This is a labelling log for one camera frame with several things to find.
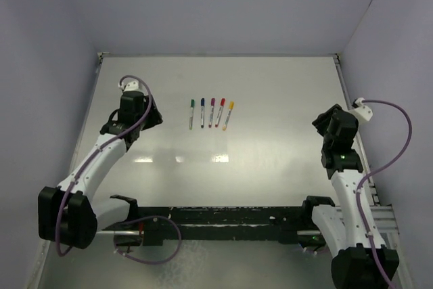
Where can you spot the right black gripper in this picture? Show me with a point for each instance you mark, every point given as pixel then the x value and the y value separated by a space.
pixel 323 118

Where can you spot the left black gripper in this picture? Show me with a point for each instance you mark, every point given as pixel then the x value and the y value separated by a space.
pixel 154 117

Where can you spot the green marker pen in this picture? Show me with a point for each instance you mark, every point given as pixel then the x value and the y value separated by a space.
pixel 191 117

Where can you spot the blue marker pen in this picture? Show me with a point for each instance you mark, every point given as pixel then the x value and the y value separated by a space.
pixel 202 115

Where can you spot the purple marker pen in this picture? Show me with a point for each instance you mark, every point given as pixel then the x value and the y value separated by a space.
pixel 210 122

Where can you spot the red marker pen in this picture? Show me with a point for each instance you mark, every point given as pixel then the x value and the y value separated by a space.
pixel 218 117

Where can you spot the yellow marker pen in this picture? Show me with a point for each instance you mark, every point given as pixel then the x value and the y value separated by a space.
pixel 227 119

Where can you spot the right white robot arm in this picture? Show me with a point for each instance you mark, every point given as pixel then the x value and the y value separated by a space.
pixel 360 257

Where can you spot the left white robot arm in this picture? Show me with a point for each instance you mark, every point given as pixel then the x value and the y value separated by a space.
pixel 66 214

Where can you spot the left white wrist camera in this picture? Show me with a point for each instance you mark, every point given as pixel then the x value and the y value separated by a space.
pixel 133 85

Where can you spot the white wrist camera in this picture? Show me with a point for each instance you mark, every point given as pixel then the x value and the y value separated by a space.
pixel 361 111
pixel 133 85

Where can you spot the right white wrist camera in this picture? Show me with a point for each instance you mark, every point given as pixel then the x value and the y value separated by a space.
pixel 361 111

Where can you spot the aluminium rail right side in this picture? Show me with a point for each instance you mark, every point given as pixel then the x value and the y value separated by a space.
pixel 362 188

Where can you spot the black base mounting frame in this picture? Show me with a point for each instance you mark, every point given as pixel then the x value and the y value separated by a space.
pixel 285 225

